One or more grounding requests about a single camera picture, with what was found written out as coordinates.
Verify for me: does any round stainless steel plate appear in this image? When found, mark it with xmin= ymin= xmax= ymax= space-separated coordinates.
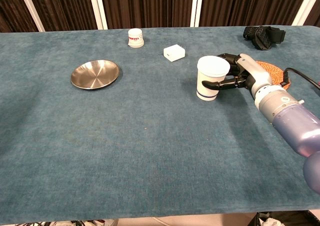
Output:
xmin=70 ymin=59 xmax=121 ymax=90

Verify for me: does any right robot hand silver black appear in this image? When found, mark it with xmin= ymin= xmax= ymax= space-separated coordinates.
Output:
xmin=201 ymin=53 xmax=274 ymax=99

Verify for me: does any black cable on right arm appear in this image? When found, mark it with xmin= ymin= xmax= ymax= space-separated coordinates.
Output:
xmin=279 ymin=67 xmax=320 ymax=91

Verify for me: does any black strap bundle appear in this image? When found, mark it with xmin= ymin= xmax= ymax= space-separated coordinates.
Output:
xmin=242 ymin=25 xmax=287 ymax=51

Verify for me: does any white paper cup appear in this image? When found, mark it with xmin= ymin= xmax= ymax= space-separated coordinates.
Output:
xmin=196 ymin=55 xmax=231 ymax=101

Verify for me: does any white power adapter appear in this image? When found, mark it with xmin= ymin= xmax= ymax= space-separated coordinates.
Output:
xmin=163 ymin=44 xmax=186 ymax=62

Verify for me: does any black plastic bag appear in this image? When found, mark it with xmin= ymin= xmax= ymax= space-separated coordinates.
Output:
xmin=251 ymin=210 xmax=320 ymax=226

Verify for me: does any blue table cloth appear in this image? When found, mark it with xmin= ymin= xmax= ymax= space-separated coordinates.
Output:
xmin=0 ymin=25 xmax=320 ymax=224

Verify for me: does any black floor cable tangle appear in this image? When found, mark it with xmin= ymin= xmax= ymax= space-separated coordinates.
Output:
xmin=24 ymin=219 xmax=118 ymax=226

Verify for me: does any white jar with red label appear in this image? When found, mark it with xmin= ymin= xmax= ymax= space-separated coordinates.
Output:
xmin=127 ymin=28 xmax=145 ymax=48

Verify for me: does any round orange woven coaster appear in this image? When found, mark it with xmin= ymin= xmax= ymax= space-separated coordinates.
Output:
xmin=254 ymin=60 xmax=292 ymax=91

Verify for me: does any white partition frame post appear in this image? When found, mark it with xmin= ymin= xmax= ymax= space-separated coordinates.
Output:
xmin=87 ymin=0 xmax=108 ymax=30
xmin=189 ymin=0 xmax=206 ymax=28
xmin=291 ymin=0 xmax=320 ymax=26
xmin=16 ymin=0 xmax=46 ymax=33

